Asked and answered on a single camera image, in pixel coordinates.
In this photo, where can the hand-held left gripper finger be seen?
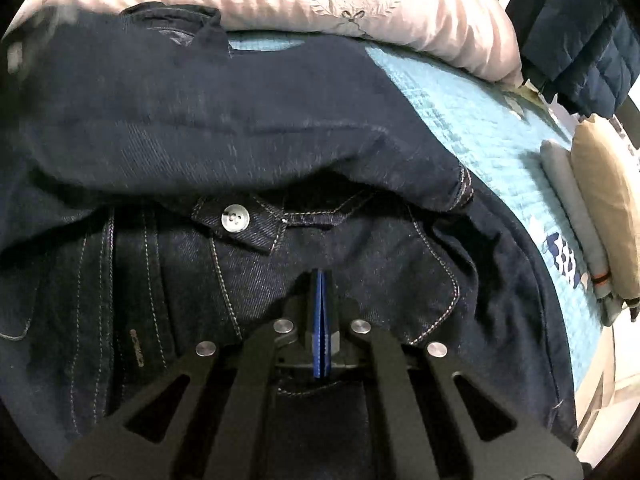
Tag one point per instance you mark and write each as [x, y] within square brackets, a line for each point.
[317, 320]
[327, 320]

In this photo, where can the dark denim jacket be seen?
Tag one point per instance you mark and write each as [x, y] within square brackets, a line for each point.
[200, 110]

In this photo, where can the teal quilted blanket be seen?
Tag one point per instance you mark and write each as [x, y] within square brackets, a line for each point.
[475, 125]

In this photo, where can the grey folded garment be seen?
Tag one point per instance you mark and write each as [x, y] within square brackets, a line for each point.
[570, 195]

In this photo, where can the beige folded garment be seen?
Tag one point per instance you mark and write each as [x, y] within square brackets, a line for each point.
[610, 185]

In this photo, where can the navy puffer jacket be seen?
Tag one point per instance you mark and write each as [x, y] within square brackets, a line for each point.
[585, 35]

